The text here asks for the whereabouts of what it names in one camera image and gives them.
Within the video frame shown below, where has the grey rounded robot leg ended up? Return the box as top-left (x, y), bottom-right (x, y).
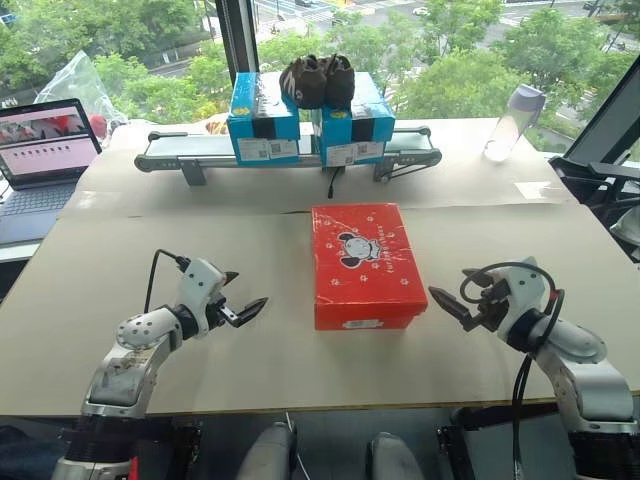
top-left (235, 421), bottom-right (297, 480)
top-left (368, 431), bottom-right (427, 480)

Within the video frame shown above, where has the clear bottle with purple lid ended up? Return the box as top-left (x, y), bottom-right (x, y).
top-left (482, 83), bottom-right (545, 163)

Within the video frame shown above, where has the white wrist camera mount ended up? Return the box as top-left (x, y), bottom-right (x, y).
top-left (178, 257), bottom-right (227, 342)
top-left (491, 256), bottom-right (552, 347)

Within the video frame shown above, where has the small red object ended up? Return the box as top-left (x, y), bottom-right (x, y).
top-left (89, 113), bottom-right (110, 149)

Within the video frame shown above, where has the red shoe box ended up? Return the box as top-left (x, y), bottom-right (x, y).
top-left (310, 201), bottom-right (430, 332)

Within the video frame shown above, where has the black metal stand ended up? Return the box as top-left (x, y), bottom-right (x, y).
top-left (547, 154), bottom-right (640, 236)

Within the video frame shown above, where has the white hard hat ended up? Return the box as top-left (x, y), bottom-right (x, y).
top-left (610, 205), bottom-right (640, 263)

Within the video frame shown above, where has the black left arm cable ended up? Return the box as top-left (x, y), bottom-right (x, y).
top-left (143, 248), bottom-right (192, 314)

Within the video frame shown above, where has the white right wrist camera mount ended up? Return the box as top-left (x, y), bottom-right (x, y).
top-left (491, 256), bottom-right (552, 347)

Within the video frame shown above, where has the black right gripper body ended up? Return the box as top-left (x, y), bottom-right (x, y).
top-left (476, 278), bottom-right (510, 333)

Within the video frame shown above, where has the dark slanted window frame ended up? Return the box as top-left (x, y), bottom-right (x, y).
top-left (563, 49), bottom-right (640, 164)

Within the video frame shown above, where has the clear plastic bag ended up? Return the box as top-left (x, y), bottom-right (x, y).
top-left (33, 49), bottom-right (129, 135)

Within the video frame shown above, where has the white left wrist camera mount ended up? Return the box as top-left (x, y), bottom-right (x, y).
top-left (178, 257), bottom-right (227, 342)

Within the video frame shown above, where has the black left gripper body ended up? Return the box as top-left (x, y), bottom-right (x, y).
top-left (206, 285), bottom-right (239, 332)

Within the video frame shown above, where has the open laptop computer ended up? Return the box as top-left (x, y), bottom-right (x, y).
top-left (0, 97), bottom-right (104, 219)

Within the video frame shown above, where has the dark window frame post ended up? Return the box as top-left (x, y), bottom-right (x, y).
top-left (213, 0), bottom-right (260, 75)

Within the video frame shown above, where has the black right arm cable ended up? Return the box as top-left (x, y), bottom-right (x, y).
top-left (459, 261), bottom-right (567, 410)

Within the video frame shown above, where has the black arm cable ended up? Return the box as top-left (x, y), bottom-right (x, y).
top-left (143, 248), bottom-right (192, 314)
top-left (459, 261), bottom-right (567, 410)

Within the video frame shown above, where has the black conveyor power cable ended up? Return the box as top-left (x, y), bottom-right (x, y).
top-left (327, 167), bottom-right (347, 200)

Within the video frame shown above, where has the blue box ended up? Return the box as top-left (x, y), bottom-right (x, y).
top-left (318, 70), bottom-right (398, 168)
top-left (226, 71), bottom-right (302, 167)

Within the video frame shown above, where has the grey mini conveyor belt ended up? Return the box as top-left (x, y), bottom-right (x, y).
top-left (133, 125), bottom-right (443, 188)

